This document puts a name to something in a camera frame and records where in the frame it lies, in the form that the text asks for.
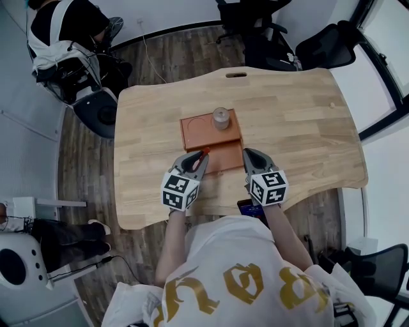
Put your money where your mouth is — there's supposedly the white cable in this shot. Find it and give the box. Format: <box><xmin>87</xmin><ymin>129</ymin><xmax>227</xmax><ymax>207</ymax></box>
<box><xmin>136</xmin><ymin>18</ymin><xmax>168</xmax><ymax>84</ymax></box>

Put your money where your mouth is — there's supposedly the person's right forearm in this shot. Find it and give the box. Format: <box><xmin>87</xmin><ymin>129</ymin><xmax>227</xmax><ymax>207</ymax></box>
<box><xmin>263</xmin><ymin>201</ymin><xmax>314</xmax><ymax>273</ymax></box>

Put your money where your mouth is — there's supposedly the black cable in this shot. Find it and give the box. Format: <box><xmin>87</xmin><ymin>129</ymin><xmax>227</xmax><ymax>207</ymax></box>
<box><xmin>47</xmin><ymin>254</ymin><xmax>155</xmax><ymax>283</ymax></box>

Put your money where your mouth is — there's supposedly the black smartphone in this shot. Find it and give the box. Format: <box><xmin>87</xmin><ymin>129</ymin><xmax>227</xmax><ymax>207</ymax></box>
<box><xmin>236</xmin><ymin>198</ymin><xmax>270</xmax><ymax>228</ymax></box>

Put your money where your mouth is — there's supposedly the person's white printed t-shirt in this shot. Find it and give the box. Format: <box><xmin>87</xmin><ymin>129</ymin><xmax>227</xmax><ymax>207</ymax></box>
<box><xmin>101</xmin><ymin>215</ymin><xmax>378</xmax><ymax>327</ymax></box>

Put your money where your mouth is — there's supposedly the black mesh office chair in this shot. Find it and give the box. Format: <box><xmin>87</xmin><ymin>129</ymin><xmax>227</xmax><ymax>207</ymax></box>
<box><xmin>295</xmin><ymin>20</ymin><xmax>358</xmax><ymax>72</ymax></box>
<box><xmin>344</xmin><ymin>243</ymin><xmax>409</xmax><ymax>309</ymax></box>

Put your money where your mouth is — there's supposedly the orange-brown wooden box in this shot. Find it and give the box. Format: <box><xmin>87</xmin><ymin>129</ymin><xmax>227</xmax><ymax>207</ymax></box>
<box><xmin>179</xmin><ymin>108</ymin><xmax>247</xmax><ymax>176</ymax></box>

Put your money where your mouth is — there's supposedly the grey mesh chair back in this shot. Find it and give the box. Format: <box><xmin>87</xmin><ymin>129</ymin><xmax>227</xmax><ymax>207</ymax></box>
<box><xmin>104</xmin><ymin>16</ymin><xmax>125</xmax><ymax>44</ymax></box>

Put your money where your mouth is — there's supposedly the person's left forearm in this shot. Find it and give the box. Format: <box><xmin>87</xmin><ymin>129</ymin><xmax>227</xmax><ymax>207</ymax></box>
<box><xmin>154</xmin><ymin>206</ymin><xmax>193</xmax><ymax>285</ymax></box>

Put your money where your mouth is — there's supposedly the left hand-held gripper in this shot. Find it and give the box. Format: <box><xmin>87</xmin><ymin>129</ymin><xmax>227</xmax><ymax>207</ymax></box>
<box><xmin>160</xmin><ymin>150</ymin><xmax>211</xmax><ymax>213</ymax></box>

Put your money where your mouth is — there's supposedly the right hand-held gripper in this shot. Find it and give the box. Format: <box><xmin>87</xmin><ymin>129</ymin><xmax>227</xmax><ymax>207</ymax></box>
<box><xmin>242</xmin><ymin>148</ymin><xmax>289</xmax><ymax>208</ymax></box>

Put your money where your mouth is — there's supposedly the clear plastic jar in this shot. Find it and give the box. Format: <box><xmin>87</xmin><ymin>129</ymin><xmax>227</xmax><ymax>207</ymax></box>
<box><xmin>212</xmin><ymin>107</ymin><xmax>232</xmax><ymax>131</ymax></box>

